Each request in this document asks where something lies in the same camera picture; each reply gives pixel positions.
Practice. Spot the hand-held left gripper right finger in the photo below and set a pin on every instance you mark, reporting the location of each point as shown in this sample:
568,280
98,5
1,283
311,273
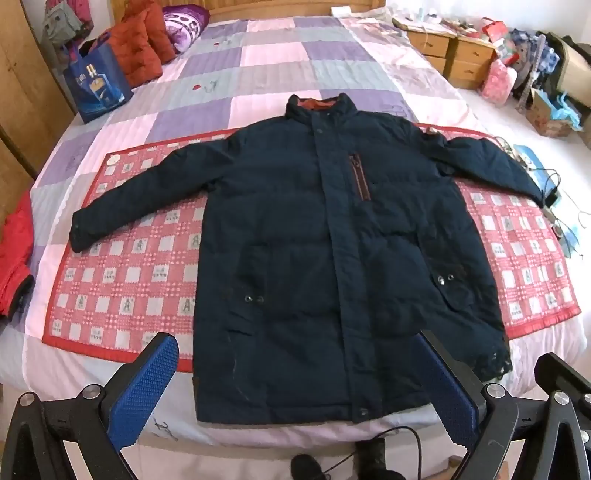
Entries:
448,397

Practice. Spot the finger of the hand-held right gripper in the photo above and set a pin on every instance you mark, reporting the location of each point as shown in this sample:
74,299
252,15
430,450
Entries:
547,371

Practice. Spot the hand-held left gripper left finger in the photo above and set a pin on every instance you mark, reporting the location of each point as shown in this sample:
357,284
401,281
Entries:
138,392

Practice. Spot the navy padded jacket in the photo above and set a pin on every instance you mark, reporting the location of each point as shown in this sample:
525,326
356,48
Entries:
300,254

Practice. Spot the red checkered mat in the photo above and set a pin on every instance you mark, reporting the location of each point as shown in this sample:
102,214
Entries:
129,277

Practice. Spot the black shoe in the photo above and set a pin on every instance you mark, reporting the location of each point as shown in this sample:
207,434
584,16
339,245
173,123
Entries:
307,468

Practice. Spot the black charger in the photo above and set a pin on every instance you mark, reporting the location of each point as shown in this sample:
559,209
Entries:
552,194

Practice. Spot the red jacket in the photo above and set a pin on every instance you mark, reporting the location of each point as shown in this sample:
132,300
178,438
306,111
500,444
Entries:
14,258

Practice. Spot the light blue packet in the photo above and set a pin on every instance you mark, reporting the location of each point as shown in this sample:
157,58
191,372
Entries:
531,158

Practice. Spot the cardboard box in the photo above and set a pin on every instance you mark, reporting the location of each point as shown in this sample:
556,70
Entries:
545,117

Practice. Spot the light blue plastic bag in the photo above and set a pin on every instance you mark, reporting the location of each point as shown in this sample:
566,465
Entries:
565,110

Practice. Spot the pink floral bag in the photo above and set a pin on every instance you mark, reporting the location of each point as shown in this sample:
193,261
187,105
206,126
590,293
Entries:
497,83

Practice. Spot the beige suitcase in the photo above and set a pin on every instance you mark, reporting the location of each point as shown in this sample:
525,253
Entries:
577,74

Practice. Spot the blue tote bag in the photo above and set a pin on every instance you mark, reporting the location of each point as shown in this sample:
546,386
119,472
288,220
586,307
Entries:
97,87

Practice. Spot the blue plaid cloth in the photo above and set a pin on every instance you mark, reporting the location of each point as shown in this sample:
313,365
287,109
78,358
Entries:
549,55

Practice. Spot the wooden nightstand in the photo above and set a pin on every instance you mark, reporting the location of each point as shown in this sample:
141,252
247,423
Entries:
471,64
434,46

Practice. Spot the wooden wardrobe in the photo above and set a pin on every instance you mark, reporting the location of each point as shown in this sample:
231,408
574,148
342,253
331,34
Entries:
23,92

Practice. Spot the red gift box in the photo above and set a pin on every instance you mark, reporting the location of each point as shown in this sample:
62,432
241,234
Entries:
494,30

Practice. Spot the orange padded jacket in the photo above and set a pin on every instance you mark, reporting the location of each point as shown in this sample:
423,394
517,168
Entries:
138,46

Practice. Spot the patchwork quilt bed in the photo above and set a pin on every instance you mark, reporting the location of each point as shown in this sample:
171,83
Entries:
277,60

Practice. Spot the purple floral blanket roll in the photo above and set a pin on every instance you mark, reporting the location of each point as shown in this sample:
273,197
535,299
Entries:
184,23

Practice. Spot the grey hanging bag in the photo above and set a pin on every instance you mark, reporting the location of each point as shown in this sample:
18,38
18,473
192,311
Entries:
62,23

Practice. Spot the wooden headboard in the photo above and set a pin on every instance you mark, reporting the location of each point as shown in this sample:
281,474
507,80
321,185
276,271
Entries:
277,7

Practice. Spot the white wall socket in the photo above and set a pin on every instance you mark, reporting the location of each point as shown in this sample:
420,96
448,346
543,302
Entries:
341,11

